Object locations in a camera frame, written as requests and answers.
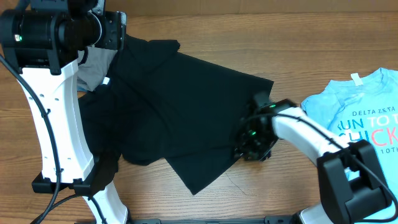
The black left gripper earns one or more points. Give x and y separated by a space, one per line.
116 23

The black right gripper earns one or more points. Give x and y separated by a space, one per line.
249 149

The black t-shirt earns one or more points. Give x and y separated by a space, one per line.
161 103

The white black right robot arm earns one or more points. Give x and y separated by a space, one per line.
351 182

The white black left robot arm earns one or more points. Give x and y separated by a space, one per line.
41 41

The folded grey shirt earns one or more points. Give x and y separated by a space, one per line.
92 73

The light blue printed t-shirt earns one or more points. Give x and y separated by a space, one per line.
362 108

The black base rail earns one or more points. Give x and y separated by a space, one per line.
284 219

